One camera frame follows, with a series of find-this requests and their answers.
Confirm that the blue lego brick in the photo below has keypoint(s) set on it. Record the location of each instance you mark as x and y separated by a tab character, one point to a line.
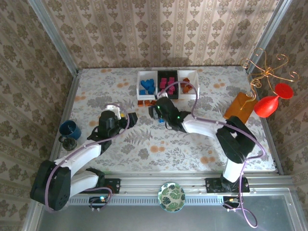
147	86
144	83
160	120
151	81
142	92
151	90

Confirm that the black plastic bin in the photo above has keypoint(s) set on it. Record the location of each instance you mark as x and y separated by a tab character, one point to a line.
168	73

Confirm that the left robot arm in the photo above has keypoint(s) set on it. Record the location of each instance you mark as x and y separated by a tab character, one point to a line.
81	156

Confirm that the floral tablecloth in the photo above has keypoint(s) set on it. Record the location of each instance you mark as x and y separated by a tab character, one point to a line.
156	154

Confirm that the dark blue cup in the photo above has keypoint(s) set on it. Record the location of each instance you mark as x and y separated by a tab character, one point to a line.
72	133

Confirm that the small black cup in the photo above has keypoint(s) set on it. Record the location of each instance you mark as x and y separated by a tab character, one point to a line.
69	144

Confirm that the leaf print plate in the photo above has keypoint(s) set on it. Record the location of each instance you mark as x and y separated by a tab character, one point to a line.
171	197

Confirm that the red plastic wine glass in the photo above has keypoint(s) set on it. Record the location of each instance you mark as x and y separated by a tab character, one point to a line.
265	106

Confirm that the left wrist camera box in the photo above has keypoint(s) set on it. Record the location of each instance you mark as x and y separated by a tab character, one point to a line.
113	108

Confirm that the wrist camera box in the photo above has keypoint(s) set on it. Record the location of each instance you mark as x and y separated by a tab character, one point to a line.
113	108
161	95

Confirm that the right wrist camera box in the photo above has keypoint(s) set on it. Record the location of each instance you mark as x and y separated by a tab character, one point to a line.
161	95

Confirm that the aluminium mounting rail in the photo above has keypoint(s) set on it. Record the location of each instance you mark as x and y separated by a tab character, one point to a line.
149	184

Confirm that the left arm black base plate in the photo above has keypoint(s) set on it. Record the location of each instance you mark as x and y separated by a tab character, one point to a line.
114	185

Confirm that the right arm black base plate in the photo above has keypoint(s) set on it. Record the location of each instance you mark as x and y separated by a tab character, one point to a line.
211	185

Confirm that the aluminium frame post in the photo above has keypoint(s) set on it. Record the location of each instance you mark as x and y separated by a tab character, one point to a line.
51	33
269	36

